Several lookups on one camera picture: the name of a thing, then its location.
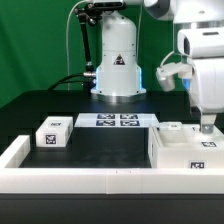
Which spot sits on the small white tagged block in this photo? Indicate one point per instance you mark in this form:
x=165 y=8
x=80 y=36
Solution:
x=55 y=131

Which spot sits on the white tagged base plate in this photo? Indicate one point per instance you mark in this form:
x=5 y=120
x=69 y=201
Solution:
x=116 y=120

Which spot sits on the white border fence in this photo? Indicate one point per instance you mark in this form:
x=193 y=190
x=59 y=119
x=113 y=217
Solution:
x=16 y=179

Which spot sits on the white cabinet body box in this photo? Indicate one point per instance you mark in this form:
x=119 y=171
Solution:
x=171 y=149

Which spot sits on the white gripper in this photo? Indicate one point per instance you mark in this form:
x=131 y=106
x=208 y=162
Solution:
x=204 y=49

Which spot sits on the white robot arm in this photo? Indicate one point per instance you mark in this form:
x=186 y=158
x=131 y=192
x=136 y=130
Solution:
x=118 y=75

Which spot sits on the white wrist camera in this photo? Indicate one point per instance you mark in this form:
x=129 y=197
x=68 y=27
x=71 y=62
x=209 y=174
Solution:
x=165 y=74

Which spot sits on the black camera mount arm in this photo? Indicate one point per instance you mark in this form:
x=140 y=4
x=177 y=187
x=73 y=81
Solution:
x=90 y=14

